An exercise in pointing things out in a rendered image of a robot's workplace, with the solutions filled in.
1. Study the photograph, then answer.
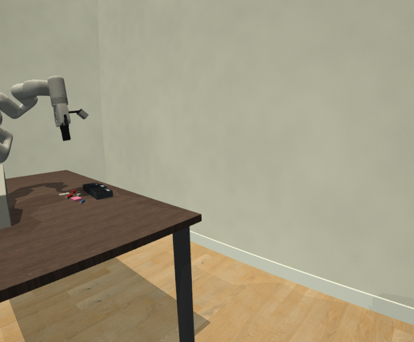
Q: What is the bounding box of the grey rack of bins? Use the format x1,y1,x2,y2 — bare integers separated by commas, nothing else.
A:
83,182,113,200

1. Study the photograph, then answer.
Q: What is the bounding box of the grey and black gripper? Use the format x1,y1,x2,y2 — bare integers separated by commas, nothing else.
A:
52,103,71,141

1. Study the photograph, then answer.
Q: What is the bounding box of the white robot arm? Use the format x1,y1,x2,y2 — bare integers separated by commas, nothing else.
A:
0,76,88,163

